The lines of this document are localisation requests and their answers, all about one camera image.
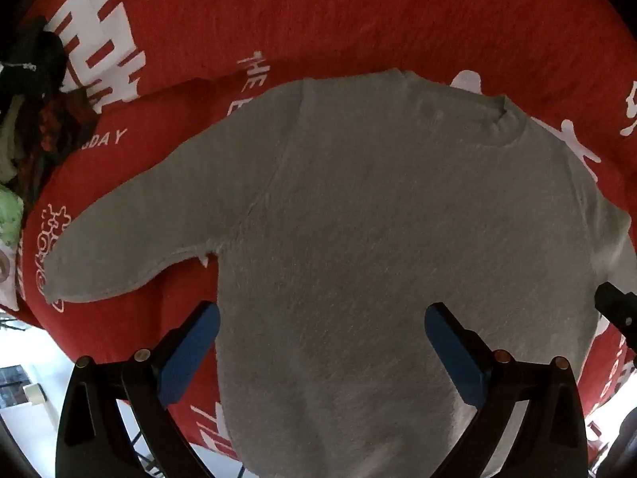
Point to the red printed blanket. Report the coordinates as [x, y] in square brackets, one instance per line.
[298, 20]

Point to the light green cloth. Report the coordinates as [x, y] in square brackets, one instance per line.
[9, 214]

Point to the white box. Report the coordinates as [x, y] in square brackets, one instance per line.
[34, 394]

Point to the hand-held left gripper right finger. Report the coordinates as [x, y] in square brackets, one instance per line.
[450, 353]

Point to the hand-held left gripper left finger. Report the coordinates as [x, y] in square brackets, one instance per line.
[191, 353]

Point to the grey knit sweater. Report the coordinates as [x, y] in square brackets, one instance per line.
[373, 209]

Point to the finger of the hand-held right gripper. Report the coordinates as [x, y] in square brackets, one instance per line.
[619, 306]

